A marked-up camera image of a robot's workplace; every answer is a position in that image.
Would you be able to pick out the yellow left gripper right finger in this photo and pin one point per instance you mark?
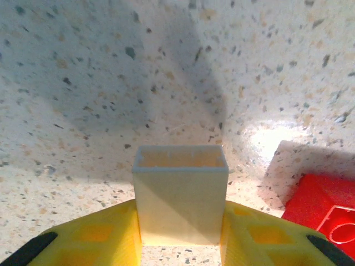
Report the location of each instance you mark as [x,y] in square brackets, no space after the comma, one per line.
[266,238]

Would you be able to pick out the white lego brick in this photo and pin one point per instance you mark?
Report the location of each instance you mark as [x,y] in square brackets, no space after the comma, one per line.
[180,199]

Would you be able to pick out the red lego brick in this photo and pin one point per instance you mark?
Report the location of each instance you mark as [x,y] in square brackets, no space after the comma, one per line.
[313,199]

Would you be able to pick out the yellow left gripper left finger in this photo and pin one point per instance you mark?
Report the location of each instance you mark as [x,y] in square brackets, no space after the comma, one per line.
[91,235]

